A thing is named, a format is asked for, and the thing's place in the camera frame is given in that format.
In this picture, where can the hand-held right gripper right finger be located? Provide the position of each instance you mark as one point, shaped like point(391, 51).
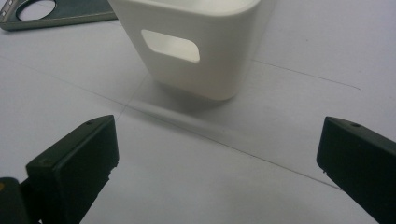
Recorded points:
point(361, 155)

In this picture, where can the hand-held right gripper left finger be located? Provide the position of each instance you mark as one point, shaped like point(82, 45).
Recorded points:
point(74, 161)

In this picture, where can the grey phone case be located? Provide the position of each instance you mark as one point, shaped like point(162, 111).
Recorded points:
point(77, 12)

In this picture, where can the white plastic bin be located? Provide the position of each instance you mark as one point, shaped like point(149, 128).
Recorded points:
point(218, 46)

